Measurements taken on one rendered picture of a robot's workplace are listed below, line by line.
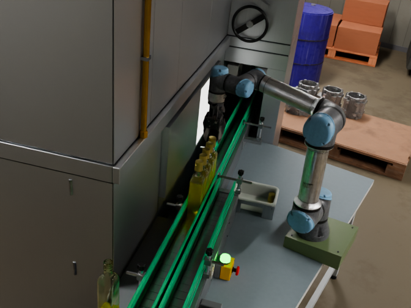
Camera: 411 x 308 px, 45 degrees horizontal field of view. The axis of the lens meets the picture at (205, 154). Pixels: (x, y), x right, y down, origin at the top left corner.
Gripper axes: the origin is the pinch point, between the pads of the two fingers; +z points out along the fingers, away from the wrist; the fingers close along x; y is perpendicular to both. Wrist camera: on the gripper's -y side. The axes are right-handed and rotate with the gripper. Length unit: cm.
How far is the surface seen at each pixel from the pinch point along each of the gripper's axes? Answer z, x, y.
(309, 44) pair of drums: 59, 38, -393
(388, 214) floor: 116, 122, -148
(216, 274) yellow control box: 38, 15, 45
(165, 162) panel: -0.6, -13.7, 29.0
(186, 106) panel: -16.7, -12.2, 5.9
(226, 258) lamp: 30, 18, 43
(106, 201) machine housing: -10, -20, 76
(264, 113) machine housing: 21, 17, -85
